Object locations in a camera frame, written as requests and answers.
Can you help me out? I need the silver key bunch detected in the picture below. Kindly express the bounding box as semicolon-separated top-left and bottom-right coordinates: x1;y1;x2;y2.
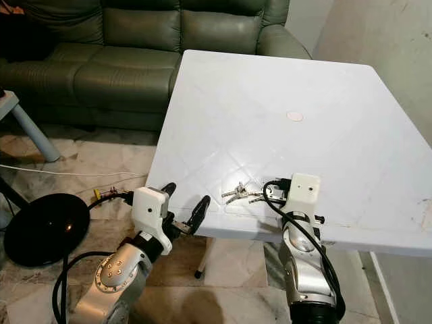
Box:
220;181;267;205

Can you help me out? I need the small yellow metal object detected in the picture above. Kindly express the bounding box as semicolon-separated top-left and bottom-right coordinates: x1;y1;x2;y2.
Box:
93;188;119;202

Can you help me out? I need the green leather sofa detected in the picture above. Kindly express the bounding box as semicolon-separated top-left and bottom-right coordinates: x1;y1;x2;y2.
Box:
0;0;313;133

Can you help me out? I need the black round stand base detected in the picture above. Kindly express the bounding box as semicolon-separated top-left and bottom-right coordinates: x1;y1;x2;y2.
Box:
3;194;90;267

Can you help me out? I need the grey side table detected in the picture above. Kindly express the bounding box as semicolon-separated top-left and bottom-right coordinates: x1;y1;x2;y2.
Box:
0;90;61;163

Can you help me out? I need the white plastic table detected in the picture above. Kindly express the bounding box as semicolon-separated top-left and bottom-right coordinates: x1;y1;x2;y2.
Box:
146;49;432;324

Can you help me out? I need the black metal rod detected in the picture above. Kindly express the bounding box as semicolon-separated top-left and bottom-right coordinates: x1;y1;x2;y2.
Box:
0;179;18;211

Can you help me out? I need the black fabric item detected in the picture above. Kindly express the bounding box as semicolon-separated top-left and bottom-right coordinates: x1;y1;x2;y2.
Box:
0;8;43;63

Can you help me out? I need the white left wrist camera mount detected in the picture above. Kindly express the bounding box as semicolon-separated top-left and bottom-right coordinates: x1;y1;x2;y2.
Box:
132;186;174;256

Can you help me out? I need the white floor cable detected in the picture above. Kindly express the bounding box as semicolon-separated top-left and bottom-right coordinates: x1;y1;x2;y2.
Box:
0;164;149;178

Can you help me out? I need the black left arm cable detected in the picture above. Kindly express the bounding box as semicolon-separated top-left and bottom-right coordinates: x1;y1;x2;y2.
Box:
51;191;137;324

